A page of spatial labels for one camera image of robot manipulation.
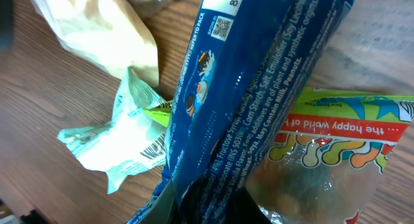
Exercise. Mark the beige snack bag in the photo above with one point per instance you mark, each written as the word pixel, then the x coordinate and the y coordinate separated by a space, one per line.
pixel 109 33

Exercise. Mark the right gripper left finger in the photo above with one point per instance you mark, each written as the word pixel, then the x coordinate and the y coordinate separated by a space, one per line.
pixel 163 210

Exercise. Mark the blue cookie pack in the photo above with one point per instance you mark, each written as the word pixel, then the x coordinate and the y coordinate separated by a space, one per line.
pixel 237 45

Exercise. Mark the mint green snack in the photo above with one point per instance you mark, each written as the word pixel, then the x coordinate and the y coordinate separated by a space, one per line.
pixel 130 143

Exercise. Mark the green gummy candy bag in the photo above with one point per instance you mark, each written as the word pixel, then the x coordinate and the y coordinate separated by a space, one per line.
pixel 313 164

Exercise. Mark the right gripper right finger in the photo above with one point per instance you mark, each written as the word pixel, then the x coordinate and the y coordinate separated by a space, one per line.
pixel 242 209

